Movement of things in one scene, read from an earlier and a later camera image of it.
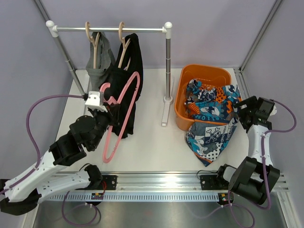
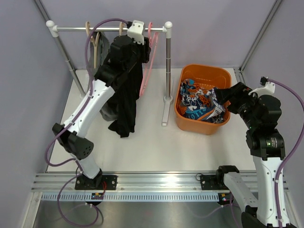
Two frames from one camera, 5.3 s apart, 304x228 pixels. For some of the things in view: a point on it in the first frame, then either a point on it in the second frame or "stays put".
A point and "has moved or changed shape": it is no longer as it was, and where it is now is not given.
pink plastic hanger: x=129 y=115 → x=153 y=37
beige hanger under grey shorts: x=94 y=43 stays put
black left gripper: x=112 y=114 → x=144 y=50
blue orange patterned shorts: x=212 y=118 has moved or changed shape
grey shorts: x=105 y=58 stays put
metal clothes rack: x=52 y=30 stays put
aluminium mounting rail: x=160 y=182 stays put
